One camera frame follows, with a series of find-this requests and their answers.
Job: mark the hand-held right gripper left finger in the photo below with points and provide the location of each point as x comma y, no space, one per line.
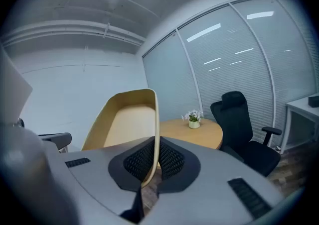
99,174

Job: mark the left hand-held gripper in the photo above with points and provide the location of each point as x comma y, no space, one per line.
22,169

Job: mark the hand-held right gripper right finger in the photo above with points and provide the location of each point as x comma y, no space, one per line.
211,194

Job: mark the beige plastic tray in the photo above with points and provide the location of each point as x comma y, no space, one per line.
129,124

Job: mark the round wooden table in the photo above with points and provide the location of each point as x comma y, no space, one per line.
189,135

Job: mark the black office chair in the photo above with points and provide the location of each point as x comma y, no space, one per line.
234,124

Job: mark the small potted flower plant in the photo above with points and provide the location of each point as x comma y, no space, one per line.
194,122

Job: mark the white ceiling pipes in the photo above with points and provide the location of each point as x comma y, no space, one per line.
74,28

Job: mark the white side desk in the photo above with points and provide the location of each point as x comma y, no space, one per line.
299,109

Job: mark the black box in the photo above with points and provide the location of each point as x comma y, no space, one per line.
314,101

